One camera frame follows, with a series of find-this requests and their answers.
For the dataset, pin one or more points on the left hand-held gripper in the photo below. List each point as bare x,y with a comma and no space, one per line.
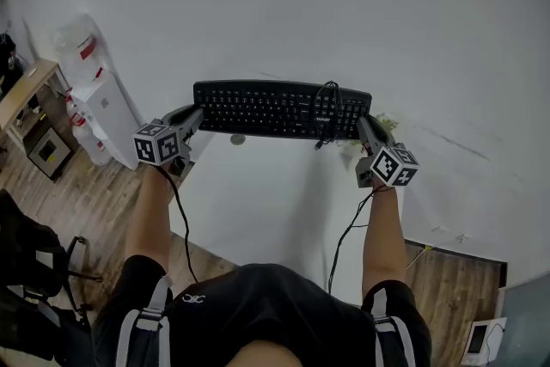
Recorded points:
157,144

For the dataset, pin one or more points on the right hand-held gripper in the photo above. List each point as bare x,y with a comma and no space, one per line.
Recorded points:
393,165

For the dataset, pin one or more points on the black keyboard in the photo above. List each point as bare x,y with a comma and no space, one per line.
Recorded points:
258,107

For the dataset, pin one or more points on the person's left forearm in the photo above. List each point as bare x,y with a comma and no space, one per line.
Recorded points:
148,219

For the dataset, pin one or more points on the person's right forearm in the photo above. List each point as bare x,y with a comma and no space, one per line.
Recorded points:
384,236

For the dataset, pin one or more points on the white water dispenser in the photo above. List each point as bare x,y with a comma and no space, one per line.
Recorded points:
105,111

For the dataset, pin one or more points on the clear water jug red cap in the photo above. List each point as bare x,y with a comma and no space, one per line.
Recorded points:
71,105
88,142

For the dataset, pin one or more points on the clear dispenser water bottle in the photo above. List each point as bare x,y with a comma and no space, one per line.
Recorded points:
75,47

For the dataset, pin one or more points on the black beige safe box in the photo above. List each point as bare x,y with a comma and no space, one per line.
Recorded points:
47,150

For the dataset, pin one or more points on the wooden desk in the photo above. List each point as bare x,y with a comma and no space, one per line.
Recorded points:
26,86

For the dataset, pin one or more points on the person's black shirt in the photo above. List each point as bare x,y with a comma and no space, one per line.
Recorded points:
266,313

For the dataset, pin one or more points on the black office chair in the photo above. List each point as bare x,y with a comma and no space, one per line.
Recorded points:
26,253

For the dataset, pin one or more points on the white device with screen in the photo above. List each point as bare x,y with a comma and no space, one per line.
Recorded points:
477,339

